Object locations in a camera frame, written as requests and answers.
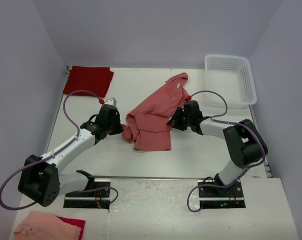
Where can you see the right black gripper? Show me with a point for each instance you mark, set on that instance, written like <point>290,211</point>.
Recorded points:
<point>174,122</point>

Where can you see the white plastic basket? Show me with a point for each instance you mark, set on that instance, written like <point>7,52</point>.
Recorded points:
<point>231,77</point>

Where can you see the folded light pink shirt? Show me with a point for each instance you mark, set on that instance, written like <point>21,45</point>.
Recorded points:
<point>45,226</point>

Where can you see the folded red shirt front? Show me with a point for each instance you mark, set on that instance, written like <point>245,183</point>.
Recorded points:
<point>75,222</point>

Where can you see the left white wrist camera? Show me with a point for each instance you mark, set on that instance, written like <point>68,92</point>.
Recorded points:
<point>111,102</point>

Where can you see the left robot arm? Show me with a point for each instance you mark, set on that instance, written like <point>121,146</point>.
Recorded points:
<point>41,178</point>

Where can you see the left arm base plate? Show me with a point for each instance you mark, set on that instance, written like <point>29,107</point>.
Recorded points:
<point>92,200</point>

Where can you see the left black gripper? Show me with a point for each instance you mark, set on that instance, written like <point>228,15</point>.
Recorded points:
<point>119,128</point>

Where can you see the folded dark red shirt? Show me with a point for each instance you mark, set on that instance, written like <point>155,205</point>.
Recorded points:
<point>93,79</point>

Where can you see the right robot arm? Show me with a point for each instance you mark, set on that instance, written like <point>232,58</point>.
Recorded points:
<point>245,145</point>

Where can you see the salmon pink t shirt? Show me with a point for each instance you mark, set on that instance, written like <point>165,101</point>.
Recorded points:
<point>146,125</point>

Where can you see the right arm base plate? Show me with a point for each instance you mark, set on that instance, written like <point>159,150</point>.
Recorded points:
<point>222,198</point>

